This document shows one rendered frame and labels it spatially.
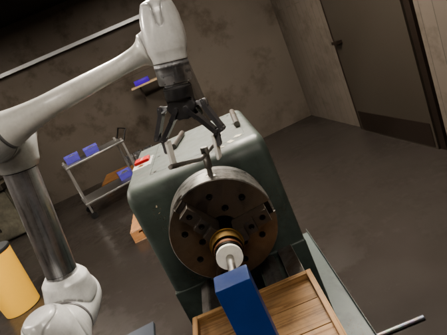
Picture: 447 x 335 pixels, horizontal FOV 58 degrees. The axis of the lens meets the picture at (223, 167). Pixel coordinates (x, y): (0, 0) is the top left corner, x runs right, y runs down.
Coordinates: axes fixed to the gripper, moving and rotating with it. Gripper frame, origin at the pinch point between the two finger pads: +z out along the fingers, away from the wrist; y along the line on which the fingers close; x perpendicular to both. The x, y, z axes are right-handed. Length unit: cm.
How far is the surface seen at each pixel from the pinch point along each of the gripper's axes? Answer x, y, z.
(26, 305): 153, -268, 163
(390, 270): 115, 52, 117
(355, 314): 22, 34, 71
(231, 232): -9.1, 8.5, 18.8
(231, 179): 1.1, 8.2, 8.0
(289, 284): -4.0, 19.4, 38.8
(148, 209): 6.2, -22.7, 16.2
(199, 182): -0.3, -0.6, 7.1
